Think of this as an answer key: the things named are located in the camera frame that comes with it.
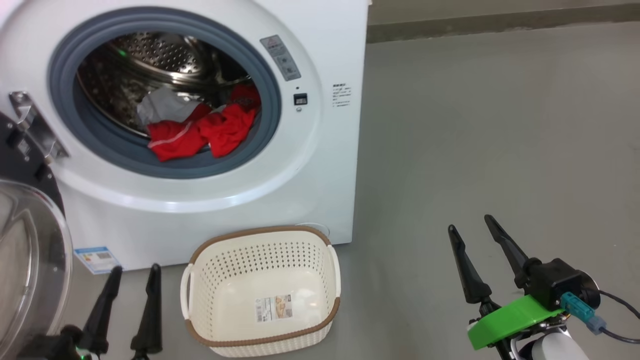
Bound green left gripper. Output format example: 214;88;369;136
73;263;164;360

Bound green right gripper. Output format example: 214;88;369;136
448;214;565;360

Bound black-rimmed glass washer door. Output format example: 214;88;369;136
0;112;74;352

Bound red garment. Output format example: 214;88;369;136
136;84;262;163

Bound cream perforated laundry basket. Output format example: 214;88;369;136
180;225;342;358

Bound white front-load washing machine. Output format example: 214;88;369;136
0;0;370;274

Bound metal door hinge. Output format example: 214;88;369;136
9;91;69;164

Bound stainless steel washing machine drum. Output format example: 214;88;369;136
75;31;261;142

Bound blue energy label sticker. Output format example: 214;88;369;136
74;246;122;275

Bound round drain filter cover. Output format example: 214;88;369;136
295;222;331;240

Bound grey warning sticker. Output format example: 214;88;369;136
259;34;302;82

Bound teal camera cable connector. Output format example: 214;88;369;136
560;292;608;336

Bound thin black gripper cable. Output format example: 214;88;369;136
582;287;640;346

